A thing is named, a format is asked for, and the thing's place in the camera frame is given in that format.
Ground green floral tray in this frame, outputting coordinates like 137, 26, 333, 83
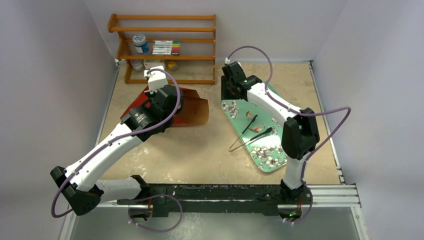
220, 99, 287, 173

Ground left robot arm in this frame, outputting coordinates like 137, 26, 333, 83
50, 84, 184, 218

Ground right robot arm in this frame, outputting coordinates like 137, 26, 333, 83
221, 61, 320, 204

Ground yellow green cube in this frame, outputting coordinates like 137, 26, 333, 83
166, 61, 179, 71

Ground white small box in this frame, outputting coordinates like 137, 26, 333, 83
142, 59, 165, 70

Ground small clear jar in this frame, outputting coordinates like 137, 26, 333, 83
130, 59, 145, 72

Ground pack of coloured markers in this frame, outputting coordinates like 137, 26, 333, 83
152, 40, 181, 56

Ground wooden shelf rack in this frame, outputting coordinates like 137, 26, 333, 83
107, 13, 217, 85

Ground black metal tongs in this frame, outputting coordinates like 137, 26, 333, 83
228, 114, 274, 154

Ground blue lidded jar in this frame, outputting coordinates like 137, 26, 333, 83
132, 34, 149, 54

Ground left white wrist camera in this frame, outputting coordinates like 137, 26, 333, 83
144, 65, 168, 94

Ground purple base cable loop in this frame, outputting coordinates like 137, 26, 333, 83
128, 193, 184, 233

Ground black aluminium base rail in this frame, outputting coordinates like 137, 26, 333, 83
67, 183, 362, 220

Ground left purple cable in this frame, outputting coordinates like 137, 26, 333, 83
50, 67, 182, 220

